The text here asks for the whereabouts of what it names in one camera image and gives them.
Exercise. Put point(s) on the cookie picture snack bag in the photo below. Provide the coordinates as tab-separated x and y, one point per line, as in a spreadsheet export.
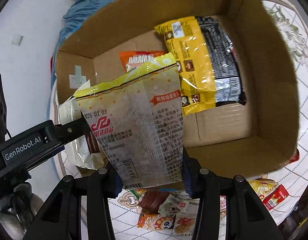
184	224

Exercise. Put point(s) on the red small snack packet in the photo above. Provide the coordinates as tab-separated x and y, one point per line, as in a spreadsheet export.
275	198

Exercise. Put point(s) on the red triangular snack packet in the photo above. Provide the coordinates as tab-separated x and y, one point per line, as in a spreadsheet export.
295	157

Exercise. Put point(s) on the white wall socket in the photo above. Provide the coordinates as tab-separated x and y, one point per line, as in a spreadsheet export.
17	40

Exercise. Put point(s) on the panda cookie snack bag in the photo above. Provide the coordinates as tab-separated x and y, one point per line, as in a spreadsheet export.
155	222

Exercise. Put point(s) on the orange crispy snack bag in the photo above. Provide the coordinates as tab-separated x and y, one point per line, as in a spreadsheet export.
133	59

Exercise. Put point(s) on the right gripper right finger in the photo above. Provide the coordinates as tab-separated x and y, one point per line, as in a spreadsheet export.
246	215

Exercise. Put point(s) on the floral patterned tablecloth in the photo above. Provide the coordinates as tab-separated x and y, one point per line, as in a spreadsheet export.
271	40

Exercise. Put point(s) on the blue bed sheet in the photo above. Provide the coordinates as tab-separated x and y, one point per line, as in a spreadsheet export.
74	18

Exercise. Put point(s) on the yellow chocolate snack bag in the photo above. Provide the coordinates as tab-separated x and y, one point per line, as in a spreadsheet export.
184	39

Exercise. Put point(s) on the black snack bag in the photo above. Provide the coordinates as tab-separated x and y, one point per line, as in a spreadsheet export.
228	83

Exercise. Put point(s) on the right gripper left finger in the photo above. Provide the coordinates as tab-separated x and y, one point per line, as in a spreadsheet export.
60	215

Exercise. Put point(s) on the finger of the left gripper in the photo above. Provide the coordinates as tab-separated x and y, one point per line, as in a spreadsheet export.
63	134

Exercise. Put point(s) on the pale green snack packet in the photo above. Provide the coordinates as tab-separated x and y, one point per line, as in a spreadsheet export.
173	205

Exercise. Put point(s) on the egg biscuit snack bag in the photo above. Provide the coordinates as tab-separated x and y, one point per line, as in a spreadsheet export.
137	120

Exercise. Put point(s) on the white silver snack bag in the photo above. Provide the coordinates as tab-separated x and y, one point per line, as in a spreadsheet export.
83	152

